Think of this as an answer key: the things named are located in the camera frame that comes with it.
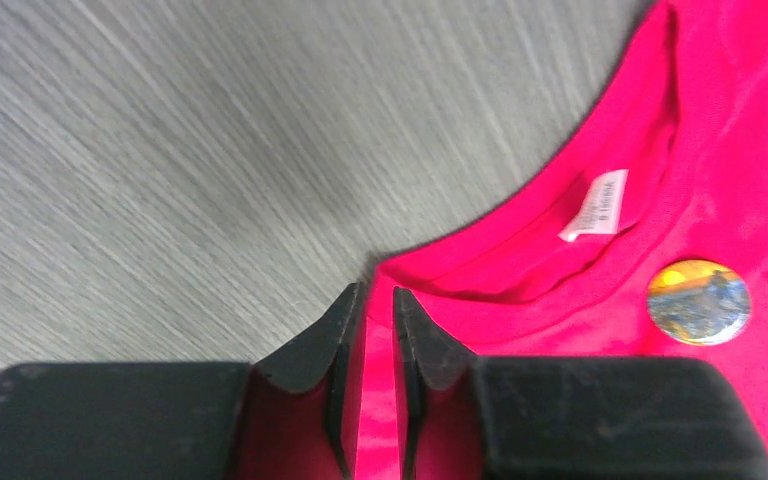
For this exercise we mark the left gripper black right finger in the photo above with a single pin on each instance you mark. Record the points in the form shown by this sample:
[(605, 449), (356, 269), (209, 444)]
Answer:
[(471, 416)]

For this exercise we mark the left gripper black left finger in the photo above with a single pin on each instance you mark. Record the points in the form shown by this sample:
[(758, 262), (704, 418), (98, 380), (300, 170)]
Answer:
[(283, 417)]

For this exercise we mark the red cloth garment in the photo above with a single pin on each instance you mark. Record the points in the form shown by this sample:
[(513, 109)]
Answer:
[(671, 165)]

